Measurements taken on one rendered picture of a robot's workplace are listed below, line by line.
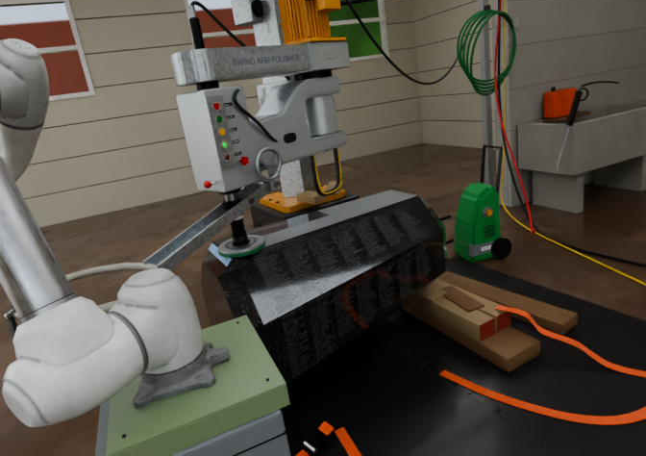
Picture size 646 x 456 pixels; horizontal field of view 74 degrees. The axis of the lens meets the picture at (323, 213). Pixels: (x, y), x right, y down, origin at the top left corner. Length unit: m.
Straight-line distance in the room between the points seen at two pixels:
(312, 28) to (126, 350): 1.76
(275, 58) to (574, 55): 3.89
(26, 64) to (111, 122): 6.81
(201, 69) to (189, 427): 1.29
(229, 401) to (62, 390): 0.33
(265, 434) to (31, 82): 0.93
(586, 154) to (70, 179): 7.12
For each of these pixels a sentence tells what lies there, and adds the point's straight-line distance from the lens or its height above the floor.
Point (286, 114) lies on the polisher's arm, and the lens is 2.08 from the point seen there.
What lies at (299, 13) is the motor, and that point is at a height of 1.84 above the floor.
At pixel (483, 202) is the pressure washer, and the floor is 0.48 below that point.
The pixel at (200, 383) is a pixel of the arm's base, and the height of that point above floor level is 0.87.
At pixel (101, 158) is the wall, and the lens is 7.96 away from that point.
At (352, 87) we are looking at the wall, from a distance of 8.93.
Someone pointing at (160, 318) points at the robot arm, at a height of 1.06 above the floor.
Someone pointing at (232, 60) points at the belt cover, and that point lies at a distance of 1.90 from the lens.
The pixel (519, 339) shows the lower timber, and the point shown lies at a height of 0.10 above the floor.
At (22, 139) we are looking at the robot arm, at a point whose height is 1.47.
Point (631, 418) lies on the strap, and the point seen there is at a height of 0.02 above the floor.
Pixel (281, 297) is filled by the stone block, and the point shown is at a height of 0.64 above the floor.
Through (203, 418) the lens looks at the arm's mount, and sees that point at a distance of 1.04.
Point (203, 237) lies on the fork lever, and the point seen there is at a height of 0.96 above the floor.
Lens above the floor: 1.48
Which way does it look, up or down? 16 degrees down
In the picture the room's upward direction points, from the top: 9 degrees counter-clockwise
